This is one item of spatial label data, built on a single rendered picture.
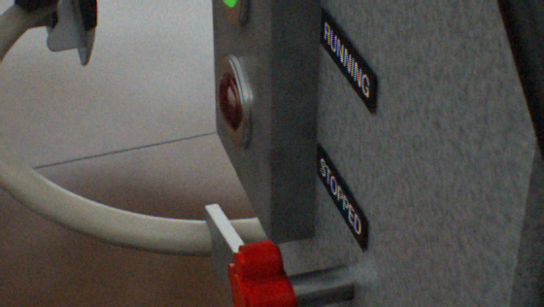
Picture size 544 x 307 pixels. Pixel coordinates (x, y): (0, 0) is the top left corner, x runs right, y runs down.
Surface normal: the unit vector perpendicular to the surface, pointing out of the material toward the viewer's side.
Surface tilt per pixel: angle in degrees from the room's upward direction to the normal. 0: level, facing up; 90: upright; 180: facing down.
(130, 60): 0
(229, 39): 90
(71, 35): 83
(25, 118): 0
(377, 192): 90
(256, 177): 90
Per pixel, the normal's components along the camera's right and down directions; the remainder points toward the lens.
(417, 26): -0.96, 0.16
